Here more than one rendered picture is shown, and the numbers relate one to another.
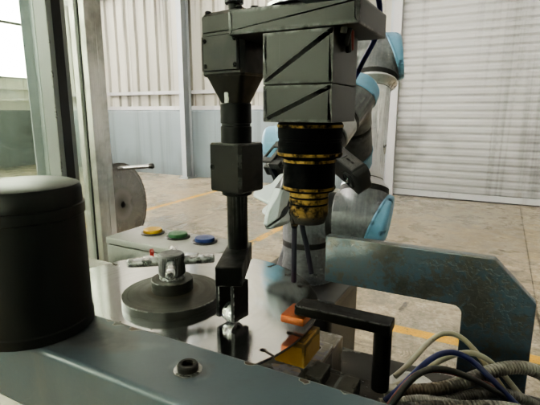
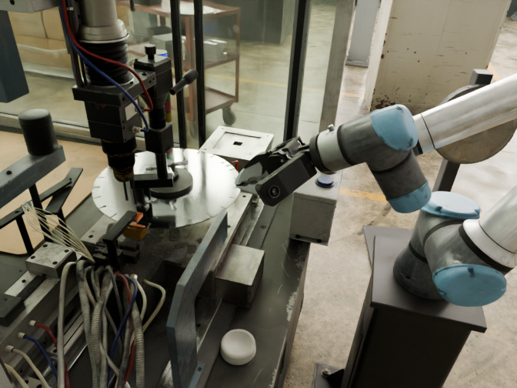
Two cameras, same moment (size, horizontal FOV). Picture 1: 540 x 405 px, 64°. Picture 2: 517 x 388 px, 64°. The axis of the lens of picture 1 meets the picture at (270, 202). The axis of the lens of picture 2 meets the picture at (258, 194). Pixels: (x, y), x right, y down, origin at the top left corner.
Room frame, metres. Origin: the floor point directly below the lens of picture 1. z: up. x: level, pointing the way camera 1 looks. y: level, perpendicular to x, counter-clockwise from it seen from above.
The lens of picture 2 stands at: (0.47, -0.71, 1.47)
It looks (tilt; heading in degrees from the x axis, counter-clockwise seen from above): 34 degrees down; 76
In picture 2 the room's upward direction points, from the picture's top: 3 degrees clockwise
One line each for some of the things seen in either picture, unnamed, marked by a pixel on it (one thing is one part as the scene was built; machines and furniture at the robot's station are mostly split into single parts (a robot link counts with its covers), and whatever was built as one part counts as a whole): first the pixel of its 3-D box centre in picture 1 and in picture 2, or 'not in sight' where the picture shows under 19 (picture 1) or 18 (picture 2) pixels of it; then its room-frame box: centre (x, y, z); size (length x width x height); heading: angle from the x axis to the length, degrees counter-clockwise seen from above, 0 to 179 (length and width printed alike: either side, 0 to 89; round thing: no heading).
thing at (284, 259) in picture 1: (304, 256); (430, 261); (1.06, -0.09, 0.80); 0.15 x 0.15 x 0.10
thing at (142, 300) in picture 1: (172, 288); (168, 178); (0.46, 0.11, 0.96); 0.11 x 0.11 x 0.03
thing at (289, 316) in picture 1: (335, 342); (124, 236); (0.37, -0.06, 0.95); 0.10 x 0.03 x 0.07; 62
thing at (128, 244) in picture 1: (174, 272); (318, 191); (0.88, 0.20, 0.82); 0.28 x 0.11 x 0.15; 62
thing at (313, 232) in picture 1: (308, 212); (445, 224); (1.06, -0.10, 0.91); 0.13 x 0.12 x 0.14; 71
